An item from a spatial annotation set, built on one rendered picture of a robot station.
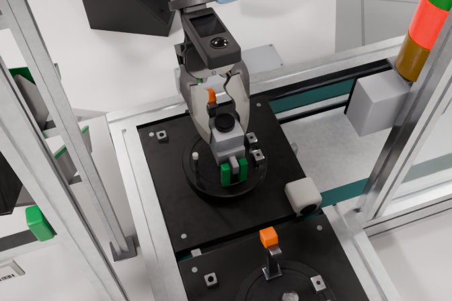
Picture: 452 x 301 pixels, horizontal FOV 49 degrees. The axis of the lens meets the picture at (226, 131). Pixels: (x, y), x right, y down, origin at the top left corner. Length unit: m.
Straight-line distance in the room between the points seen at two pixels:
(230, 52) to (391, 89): 0.20
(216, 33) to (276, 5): 0.62
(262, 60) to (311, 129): 0.17
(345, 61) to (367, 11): 1.65
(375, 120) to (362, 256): 0.26
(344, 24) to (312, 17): 1.31
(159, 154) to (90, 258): 0.40
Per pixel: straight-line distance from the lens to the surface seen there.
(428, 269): 0.93
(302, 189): 0.78
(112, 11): 1.17
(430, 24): 0.53
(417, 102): 0.60
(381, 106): 0.59
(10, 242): 0.42
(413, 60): 0.56
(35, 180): 0.34
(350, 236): 0.80
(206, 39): 0.64
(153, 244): 0.78
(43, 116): 0.57
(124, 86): 1.09
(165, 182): 0.81
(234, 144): 0.73
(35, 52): 0.49
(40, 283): 0.91
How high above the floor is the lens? 1.67
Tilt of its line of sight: 55 degrees down
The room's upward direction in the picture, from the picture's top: straight up
